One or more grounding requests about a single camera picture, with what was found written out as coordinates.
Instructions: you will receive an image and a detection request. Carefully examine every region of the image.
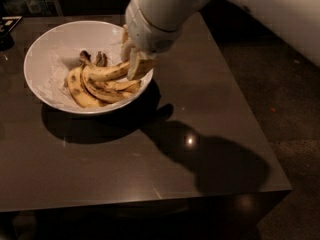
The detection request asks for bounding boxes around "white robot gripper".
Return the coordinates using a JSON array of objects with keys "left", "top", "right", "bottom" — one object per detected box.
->
[{"left": 120, "top": 0, "right": 180, "bottom": 80}]

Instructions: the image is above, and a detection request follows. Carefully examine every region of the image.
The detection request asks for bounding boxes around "long yellow banana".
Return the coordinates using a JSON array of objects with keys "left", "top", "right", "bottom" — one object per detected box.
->
[{"left": 80, "top": 50, "right": 130, "bottom": 82}]

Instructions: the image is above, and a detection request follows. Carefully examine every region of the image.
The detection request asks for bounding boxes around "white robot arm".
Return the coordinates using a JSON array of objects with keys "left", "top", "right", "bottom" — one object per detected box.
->
[{"left": 121, "top": 0, "right": 320, "bottom": 66}]

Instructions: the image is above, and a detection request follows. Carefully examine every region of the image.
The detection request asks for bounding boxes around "yellow banana bunch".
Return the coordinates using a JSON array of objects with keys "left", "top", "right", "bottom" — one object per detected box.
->
[{"left": 65, "top": 55, "right": 141, "bottom": 108}]

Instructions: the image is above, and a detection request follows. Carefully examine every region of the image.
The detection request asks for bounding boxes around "white ceramic bowl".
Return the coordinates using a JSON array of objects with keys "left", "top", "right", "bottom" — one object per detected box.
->
[{"left": 24, "top": 21, "right": 153, "bottom": 115}]

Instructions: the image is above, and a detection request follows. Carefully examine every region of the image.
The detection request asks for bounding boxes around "white paper bowl liner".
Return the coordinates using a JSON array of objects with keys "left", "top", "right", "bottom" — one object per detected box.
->
[{"left": 33, "top": 33, "right": 153, "bottom": 115}]

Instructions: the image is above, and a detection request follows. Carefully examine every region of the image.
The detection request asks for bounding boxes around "shelf with bottles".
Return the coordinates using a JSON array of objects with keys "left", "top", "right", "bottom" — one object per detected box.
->
[{"left": 0, "top": 0, "right": 62, "bottom": 17}]

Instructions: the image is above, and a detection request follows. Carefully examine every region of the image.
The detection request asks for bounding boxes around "black object at left edge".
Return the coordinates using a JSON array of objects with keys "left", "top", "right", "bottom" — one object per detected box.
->
[{"left": 0, "top": 16, "right": 22, "bottom": 51}]

